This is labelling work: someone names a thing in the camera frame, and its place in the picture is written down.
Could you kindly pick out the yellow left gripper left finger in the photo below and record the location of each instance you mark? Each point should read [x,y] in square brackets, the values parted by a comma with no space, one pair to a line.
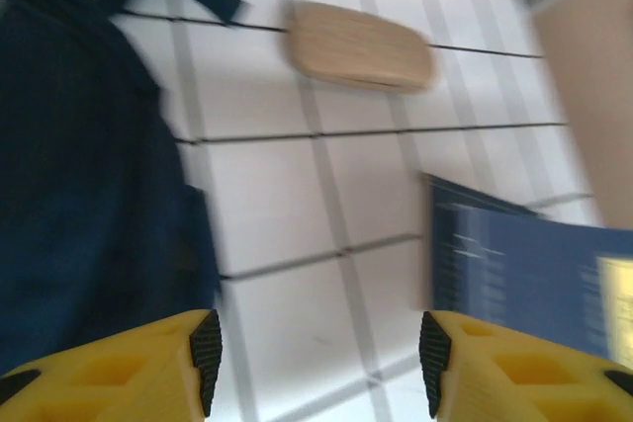
[99,387]

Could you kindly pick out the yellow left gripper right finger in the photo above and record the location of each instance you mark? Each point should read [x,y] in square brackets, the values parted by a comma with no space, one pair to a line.
[519,387]

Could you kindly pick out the navy blue backpack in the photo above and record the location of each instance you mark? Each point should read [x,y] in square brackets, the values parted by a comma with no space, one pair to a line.
[74,170]

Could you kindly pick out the blue book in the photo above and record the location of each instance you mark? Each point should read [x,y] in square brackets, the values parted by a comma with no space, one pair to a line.
[519,274]

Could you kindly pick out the beige wood-look glasses case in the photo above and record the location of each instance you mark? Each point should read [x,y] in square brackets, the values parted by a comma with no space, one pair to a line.
[356,46]

